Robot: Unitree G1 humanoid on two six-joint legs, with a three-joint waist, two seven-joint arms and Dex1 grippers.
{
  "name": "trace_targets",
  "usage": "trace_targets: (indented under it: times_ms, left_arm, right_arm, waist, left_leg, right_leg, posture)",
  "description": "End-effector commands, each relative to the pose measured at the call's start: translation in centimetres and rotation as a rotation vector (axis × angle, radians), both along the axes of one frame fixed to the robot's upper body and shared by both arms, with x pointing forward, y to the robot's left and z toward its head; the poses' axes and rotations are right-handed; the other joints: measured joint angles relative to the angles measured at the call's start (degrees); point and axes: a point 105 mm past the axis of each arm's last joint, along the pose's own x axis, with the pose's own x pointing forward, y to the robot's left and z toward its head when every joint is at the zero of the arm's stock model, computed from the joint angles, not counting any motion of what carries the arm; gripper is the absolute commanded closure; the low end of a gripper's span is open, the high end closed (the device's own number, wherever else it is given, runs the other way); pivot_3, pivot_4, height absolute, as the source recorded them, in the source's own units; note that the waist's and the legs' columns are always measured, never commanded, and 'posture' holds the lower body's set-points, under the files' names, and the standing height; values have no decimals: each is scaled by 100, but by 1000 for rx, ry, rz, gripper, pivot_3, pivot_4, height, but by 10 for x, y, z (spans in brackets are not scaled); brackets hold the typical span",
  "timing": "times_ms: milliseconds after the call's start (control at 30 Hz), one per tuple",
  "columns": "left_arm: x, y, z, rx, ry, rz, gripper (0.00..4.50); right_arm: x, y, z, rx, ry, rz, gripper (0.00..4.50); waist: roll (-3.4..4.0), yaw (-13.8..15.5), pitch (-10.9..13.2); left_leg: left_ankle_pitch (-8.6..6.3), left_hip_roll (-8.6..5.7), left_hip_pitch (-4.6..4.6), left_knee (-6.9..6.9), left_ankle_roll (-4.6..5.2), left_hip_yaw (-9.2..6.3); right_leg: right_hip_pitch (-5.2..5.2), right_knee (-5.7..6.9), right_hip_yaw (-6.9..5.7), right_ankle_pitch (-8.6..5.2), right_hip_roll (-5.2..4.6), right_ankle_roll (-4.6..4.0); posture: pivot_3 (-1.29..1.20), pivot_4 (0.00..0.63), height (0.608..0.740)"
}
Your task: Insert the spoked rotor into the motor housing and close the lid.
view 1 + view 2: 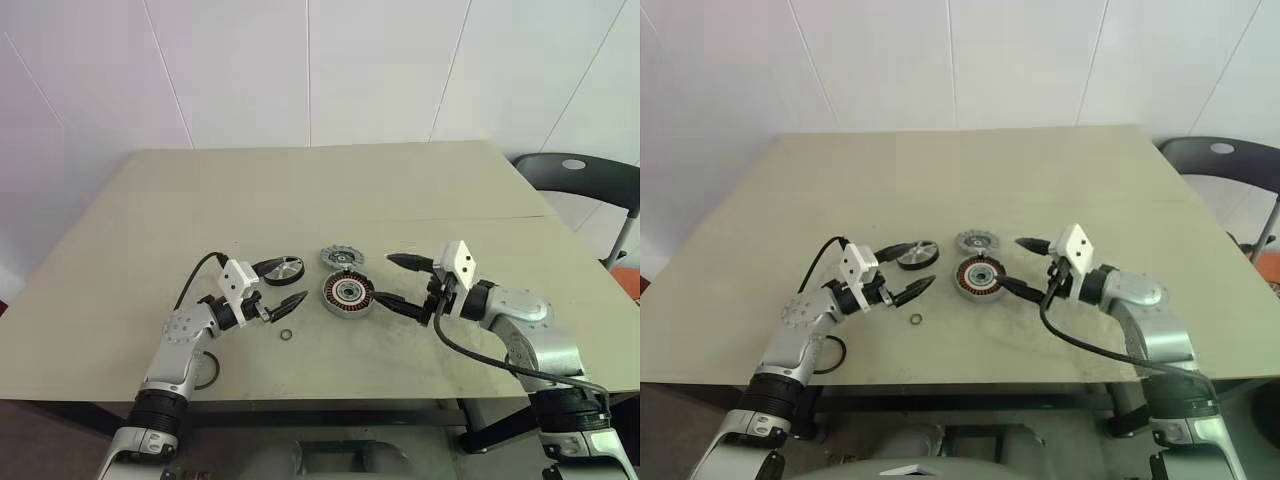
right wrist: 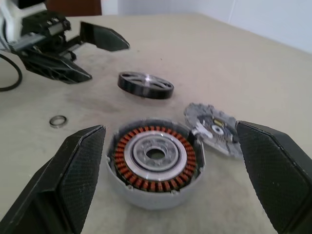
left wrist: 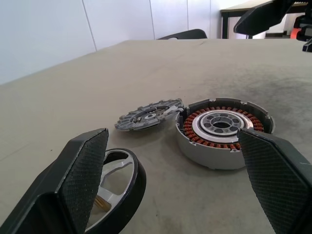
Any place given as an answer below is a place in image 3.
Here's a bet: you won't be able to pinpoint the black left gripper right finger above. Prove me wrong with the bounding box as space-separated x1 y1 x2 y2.
237 128 312 234

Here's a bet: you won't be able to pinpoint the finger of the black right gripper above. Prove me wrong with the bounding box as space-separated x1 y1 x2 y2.
302 38 312 53
233 0 303 35

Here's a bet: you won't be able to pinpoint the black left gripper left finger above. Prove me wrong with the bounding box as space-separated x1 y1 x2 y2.
0 128 109 234

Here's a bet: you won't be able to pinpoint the grey finned cover plate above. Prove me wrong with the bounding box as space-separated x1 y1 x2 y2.
114 98 188 132

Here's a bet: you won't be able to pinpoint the black and orange device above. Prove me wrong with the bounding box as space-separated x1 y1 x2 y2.
291 14 312 39

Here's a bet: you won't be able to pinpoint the white table black legs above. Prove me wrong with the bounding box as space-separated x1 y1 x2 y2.
220 0 312 39

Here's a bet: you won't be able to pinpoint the black chair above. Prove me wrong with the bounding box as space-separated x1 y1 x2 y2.
157 28 208 40

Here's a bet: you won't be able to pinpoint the black and silver rotor ring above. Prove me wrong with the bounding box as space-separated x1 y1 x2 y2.
84 148 148 234

